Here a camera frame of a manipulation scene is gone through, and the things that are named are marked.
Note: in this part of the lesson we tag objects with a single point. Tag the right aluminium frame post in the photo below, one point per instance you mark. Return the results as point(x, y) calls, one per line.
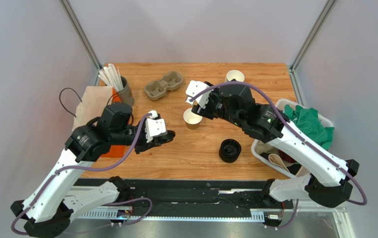
point(318, 24)

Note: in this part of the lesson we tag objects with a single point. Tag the single brown paper cup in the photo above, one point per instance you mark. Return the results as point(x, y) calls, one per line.
point(191, 119)

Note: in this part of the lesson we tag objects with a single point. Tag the left aluminium frame post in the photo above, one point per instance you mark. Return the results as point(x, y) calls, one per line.
point(70, 13)

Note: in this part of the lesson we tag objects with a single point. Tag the stack of black lids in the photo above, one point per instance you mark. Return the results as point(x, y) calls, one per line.
point(229, 150)

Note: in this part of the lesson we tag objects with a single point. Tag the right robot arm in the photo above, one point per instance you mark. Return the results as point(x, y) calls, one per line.
point(329, 181)

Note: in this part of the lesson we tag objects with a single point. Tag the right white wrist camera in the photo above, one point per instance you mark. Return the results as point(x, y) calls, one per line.
point(198, 92)

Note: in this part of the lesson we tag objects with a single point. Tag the green cloth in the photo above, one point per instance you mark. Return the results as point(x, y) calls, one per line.
point(307, 121)

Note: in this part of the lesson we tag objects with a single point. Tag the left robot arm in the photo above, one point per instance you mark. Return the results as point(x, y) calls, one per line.
point(48, 211)

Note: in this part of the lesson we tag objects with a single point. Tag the stack of paper cups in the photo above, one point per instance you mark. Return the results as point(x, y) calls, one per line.
point(234, 75)

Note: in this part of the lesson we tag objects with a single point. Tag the grey straw holder cup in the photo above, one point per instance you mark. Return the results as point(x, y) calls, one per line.
point(125, 95)

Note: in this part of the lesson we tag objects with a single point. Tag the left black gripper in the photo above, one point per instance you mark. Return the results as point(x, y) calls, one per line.
point(145, 146)

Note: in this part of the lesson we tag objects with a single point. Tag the dark red cloth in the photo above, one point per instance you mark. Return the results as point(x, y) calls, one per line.
point(286, 158)

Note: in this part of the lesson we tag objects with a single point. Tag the aluminium front frame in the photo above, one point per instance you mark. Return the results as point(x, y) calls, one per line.
point(123, 215)

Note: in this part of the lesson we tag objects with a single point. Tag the aluminium frame post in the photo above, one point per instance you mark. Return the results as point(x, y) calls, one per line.
point(318, 24)
point(70, 13)

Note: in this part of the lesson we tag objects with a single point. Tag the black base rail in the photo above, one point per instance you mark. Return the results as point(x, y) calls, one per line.
point(200, 199)

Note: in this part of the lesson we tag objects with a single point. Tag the beige cloth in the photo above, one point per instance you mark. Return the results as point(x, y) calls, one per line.
point(265, 150)

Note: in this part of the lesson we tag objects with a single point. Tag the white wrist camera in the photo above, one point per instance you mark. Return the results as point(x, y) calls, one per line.
point(198, 92)
point(154, 125)

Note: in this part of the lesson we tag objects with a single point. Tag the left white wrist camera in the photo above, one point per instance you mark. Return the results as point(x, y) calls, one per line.
point(154, 125)

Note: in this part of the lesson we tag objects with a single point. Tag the orange paper bag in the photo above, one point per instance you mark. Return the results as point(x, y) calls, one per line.
point(91, 105)

